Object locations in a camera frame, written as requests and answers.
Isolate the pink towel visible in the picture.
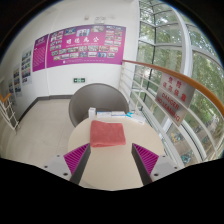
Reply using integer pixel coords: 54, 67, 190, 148
89, 120, 127, 148

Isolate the narrow purple text poster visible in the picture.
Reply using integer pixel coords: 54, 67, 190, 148
32, 33, 50, 73

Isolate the grey tub chair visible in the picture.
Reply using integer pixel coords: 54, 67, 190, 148
68, 83, 130, 128

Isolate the large purple photo poster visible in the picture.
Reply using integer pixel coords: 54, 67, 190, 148
45, 24, 127, 69

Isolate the white photo notice board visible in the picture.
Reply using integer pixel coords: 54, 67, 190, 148
20, 47, 34, 86
12, 64, 23, 98

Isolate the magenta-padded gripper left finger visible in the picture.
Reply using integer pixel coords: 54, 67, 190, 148
42, 142, 92, 186

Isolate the white railing with wooden handrail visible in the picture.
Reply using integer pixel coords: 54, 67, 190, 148
0, 92, 20, 135
118, 59, 224, 168

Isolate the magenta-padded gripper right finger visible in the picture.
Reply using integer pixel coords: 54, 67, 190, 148
130, 142, 183, 187

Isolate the red-lettered warning sign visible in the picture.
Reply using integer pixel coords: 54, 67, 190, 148
154, 73, 196, 127

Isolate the flat white blue box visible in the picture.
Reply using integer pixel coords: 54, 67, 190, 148
125, 111, 147, 125
95, 110, 113, 119
110, 110, 128, 118

